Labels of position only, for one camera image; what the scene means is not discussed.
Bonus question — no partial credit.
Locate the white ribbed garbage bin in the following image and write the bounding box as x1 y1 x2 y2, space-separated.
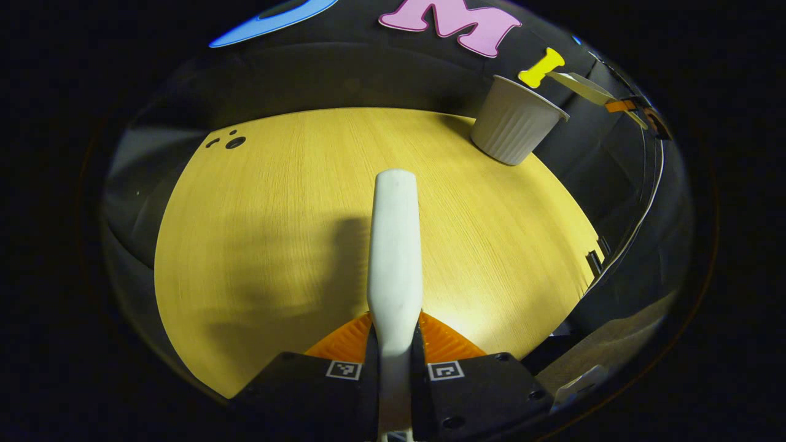
470 75 570 166

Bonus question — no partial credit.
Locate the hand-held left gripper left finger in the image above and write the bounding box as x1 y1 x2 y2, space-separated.
228 312 380 440

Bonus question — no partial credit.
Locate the wooden desktop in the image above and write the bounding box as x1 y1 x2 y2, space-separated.
154 107 605 400

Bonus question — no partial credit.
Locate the black backdrop cloth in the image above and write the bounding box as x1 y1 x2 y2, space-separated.
101 0 695 344

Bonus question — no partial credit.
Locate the white dustpan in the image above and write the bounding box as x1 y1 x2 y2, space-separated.
547 71 649 130

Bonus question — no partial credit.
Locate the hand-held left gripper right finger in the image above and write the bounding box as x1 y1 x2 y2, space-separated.
411 311 554 440

